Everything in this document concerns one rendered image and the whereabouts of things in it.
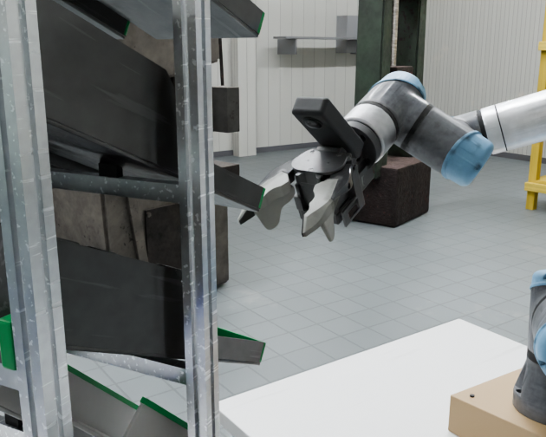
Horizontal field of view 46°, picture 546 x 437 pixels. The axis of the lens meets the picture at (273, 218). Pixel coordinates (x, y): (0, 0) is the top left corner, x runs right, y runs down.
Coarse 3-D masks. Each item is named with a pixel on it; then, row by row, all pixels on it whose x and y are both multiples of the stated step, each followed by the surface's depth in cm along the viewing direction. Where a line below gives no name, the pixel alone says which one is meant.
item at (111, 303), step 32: (0, 224) 48; (0, 256) 47; (64, 256) 45; (96, 256) 47; (0, 288) 46; (64, 288) 45; (96, 288) 47; (128, 288) 50; (160, 288) 53; (64, 320) 45; (96, 320) 48; (128, 320) 50; (160, 320) 53; (128, 352) 51; (160, 352) 54; (224, 352) 61; (256, 352) 65
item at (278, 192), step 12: (276, 180) 80; (288, 180) 80; (264, 192) 79; (276, 192) 80; (288, 192) 80; (264, 204) 79; (276, 204) 81; (240, 216) 77; (252, 216) 78; (264, 216) 81; (276, 216) 82
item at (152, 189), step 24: (96, 192) 55; (120, 192) 54; (144, 192) 53; (168, 192) 52; (0, 360) 40; (96, 360) 60; (120, 360) 58; (144, 360) 57; (168, 360) 57; (0, 384) 40
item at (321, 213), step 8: (320, 184) 77; (328, 184) 77; (320, 192) 76; (328, 192) 75; (312, 200) 75; (320, 200) 74; (328, 200) 74; (312, 208) 73; (320, 208) 73; (328, 208) 74; (304, 216) 73; (312, 216) 73; (320, 216) 73; (328, 216) 74; (304, 224) 72; (312, 224) 72; (320, 224) 73; (328, 224) 76; (304, 232) 72; (328, 232) 76; (328, 240) 76
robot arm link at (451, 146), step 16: (432, 112) 90; (416, 128) 89; (432, 128) 89; (448, 128) 89; (464, 128) 89; (416, 144) 90; (432, 144) 89; (448, 144) 88; (464, 144) 88; (480, 144) 88; (432, 160) 90; (448, 160) 89; (464, 160) 88; (480, 160) 88; (448, 176) 91; (464, 176) 89
